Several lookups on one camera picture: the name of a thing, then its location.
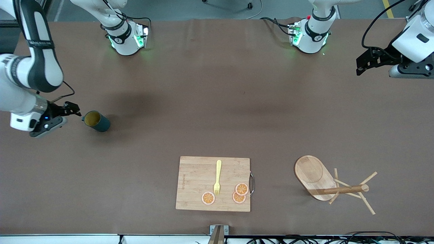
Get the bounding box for dark teal ribbed cup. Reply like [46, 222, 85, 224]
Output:
[81, 110, 111, 132]

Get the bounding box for wooden mug tree rack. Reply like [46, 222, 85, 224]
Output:
[294, 155, 378, 215]

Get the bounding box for bamboo cutting board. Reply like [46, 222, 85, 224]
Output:
[176, 156, 255, 212]

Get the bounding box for yellow plastic fork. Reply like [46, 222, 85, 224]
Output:
[213, 160, 222, 196]

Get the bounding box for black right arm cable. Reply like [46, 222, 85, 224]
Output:
[50, 80, 75, 104]

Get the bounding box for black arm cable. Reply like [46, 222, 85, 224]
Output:
[361, 0, 407, 50]
[50, 80, 75, 104]

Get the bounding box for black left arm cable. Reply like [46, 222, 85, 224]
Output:
[361, 0, 407, 50]

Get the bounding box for black left base cable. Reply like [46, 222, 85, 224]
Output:
[259, 17, 293, 36]

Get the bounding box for black base cable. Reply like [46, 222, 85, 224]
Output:
[259, 17, 293, 36]
[102, 0, 152, 27]

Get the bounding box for black right base cable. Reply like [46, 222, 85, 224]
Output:
[102, 0, 152, 27]

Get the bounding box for white floor cable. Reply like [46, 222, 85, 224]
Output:
[245, 0, 263, 20]

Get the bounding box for white table edge rail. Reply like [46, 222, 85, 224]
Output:
[0, 234, 211, 244]

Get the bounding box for black cable loop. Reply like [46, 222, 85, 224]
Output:
[344, 231, 406, 244]

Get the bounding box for black tangled cables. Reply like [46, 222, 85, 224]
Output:
[246, 236, 321, 244]

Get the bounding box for metal bracket at table edge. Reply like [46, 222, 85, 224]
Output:
[210, 225, 229, 244]

